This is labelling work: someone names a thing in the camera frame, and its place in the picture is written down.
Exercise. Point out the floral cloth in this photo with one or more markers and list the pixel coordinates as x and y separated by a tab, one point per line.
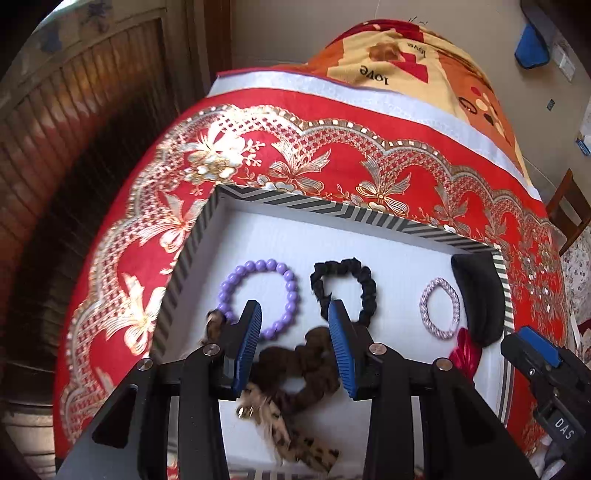
579	272

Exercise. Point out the brown wooden door frame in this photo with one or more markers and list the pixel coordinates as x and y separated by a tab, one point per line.
217	37

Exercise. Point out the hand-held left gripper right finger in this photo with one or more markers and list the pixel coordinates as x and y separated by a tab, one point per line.
344	355

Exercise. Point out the ribbed metal shutter door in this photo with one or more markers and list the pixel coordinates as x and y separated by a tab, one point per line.
69	115

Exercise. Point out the blue wall-hung object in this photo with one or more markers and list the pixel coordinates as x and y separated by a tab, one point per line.
531	48

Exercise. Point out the brown scrunchie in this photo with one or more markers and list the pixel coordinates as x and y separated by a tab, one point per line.
314	364

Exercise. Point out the leopard print scrunchie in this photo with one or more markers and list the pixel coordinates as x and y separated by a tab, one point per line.
295	443

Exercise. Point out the red gold patterned tablecloth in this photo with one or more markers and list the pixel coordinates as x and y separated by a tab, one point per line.
346	157

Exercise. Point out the wooden chair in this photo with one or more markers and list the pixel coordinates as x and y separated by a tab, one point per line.
565	194

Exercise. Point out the white cloth strip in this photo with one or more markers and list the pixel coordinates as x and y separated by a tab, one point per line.
369	99

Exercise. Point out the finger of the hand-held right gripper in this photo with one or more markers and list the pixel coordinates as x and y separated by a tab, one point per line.
540	344

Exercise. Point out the red scrunchie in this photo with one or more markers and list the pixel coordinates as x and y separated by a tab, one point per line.
464	355

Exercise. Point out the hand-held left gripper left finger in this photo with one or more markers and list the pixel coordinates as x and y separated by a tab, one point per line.
247	341

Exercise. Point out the striped white tray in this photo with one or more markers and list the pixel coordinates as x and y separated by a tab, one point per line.
277	240

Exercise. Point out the white wall switch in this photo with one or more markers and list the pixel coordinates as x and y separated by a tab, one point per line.
564	60

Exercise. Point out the black scrunchie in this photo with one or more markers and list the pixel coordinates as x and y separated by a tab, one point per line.
364	286

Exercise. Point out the orange printed blanket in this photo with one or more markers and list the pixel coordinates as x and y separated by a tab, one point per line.
452	69

